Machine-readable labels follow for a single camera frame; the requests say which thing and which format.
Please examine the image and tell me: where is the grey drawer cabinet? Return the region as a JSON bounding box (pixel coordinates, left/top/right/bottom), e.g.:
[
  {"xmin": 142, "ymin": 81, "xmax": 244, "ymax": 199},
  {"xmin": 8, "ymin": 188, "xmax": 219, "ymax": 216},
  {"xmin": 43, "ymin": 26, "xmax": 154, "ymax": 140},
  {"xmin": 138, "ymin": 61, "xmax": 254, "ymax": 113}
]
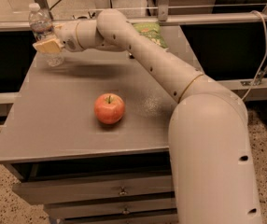
[{"xmin": 0, "ymin": 26, "xmax": 203, "ymax": 224}]

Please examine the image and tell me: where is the top grey drawer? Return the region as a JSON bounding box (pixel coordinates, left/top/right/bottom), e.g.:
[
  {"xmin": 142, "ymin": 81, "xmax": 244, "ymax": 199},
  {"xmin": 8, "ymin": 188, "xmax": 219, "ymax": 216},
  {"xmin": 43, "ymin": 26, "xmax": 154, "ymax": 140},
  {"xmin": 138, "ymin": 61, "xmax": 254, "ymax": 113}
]
[{"xmin": 13, "ymin": 173, "xmax": 174, "ymax": 204}]

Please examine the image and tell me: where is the middle grey drawer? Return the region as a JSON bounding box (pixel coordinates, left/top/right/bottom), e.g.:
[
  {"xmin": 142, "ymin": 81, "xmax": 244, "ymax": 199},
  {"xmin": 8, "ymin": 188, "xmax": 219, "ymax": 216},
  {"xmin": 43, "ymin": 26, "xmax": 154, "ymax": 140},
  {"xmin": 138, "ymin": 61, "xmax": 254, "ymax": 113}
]
[{"xmin": 45, "ymin": 196, "xmax": 176, "ymax": 218}]

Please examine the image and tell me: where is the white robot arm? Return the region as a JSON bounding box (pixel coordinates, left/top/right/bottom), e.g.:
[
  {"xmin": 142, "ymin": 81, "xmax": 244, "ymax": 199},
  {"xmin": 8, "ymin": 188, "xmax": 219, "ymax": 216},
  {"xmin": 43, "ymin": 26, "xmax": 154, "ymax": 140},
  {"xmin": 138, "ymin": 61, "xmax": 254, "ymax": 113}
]
[{"xmin": 34, "ymin": 9, "xmax": 263, "ymax": 224}]

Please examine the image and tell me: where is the bottom grey drawer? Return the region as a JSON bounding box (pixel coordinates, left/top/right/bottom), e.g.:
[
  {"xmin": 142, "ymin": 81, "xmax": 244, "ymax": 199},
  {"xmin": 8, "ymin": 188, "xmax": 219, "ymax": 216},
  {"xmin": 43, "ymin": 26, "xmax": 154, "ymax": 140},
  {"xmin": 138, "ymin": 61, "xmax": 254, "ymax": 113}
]
[{"xmin": 63, "ymin": 211, "xmax": 178, "ymax": 224}]

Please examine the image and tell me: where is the white cable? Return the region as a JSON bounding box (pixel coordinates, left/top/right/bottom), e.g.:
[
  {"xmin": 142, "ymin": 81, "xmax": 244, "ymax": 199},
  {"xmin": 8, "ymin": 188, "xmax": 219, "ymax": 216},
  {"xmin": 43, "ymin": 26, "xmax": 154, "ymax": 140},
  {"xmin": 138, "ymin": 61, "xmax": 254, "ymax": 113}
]
[{"xmin": 241, "ymin": 10, "xmax": 267, "ymax": 102}]

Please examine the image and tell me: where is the clear plastic water bottle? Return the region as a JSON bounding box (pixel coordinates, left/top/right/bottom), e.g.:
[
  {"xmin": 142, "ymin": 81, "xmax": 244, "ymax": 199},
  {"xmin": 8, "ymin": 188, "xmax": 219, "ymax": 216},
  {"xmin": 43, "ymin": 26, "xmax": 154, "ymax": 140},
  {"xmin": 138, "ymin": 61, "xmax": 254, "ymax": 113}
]
[{"xmin": 29, "ymin": 3, "xmax": 63, "ymax": 67}]

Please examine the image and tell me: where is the red apple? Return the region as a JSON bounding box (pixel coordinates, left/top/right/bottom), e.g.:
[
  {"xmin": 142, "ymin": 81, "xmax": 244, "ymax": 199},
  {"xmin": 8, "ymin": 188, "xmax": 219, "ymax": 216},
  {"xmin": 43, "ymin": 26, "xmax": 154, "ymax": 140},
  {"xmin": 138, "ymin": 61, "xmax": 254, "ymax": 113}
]
[{"xmin": 94, "ymin": 93, "xmax": 125, "ymax": 124}]

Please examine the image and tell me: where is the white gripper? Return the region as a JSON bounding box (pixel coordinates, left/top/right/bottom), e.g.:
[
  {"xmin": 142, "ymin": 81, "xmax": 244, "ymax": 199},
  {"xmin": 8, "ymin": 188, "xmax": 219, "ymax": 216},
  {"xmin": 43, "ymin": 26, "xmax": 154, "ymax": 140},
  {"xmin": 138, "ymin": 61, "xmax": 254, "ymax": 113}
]
[{"xmin": 33, "ymin": 21, "xmax": 84, "ymax": 53}]

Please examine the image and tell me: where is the green jalapeno chip bag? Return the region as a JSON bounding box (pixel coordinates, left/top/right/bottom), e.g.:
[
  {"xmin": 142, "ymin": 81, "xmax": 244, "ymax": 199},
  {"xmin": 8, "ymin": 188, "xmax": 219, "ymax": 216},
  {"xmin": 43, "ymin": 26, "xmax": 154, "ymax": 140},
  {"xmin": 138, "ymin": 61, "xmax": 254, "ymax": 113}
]
[{"xmin": 133, "ymin": 22, "xmax": 168, "ymax": 49}]

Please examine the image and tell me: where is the grey drawer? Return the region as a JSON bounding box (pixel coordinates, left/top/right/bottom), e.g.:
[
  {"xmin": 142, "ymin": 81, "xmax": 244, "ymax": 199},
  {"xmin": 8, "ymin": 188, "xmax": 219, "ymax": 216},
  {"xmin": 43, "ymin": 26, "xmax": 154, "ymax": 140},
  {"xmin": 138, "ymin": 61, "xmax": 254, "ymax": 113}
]
[
  {"xmin": 63, "ymin": 211, "xmax": 178, "ymax": 224},
  {"xmin": 45, "ymin": 196, "xmax": 176, "ymax": 218},
  {"xmin": 13, "ymin": 173, "xmax": 174, "ymax": 204}
]

